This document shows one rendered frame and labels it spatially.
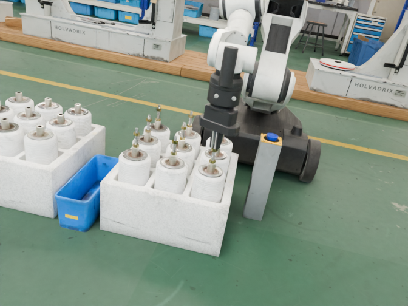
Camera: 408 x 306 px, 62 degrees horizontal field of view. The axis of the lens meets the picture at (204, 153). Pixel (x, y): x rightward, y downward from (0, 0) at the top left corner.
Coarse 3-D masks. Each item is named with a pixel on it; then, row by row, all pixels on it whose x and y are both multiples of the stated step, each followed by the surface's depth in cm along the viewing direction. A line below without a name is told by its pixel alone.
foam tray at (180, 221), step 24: (192, 168) 122; (120, 192) 101; (144, 192) 100; (168, 192) 101; (120, 216) 105; (144, 216) 103; (168, 216) 102; (192, 216) 100; (216, 216) 99; (168, 240) 106; (192, 240) 104; (216, 240) 103
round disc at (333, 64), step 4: (320, 60) 300; (324, 60) 296; (328, 60) 300; (332, 60) 303; (336, 60) 307; (324, 64) 292; (328, 64) 288; (332, 64) 286; (336, 64) 285; (340, 64) 287; (344, 64) 291; (348, 64) 295; (352, 64) 298; (332, 68) 291; (336, 68) 286; (340, 68) 285; (344, 68) 284; (348, 68) 285; (352, 68) 288
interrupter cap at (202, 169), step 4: (200, 168) 102; (204, 168) 102; (216, 168) 103; (220, 168) 103; (200, 172) 100; (204, 172) 100; (208, 172) 101; (216, 172) 101; (220, 172) 101; (208, 176) 98; (212, 176) 98; (216, 176) 99; (220, 176) 100
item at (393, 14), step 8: (376, 0) 611; (384, 0) 599; (392, 0) 596; (400, 0) 594; (376, 8) 607; (384, 8) 604; (392, 8) 602; (400, 8) 599; (384, 16) 609; (392, 16) 607; (392, 24) 612; (384, 32) 619; (392, 32) 617; (384, 40) 624
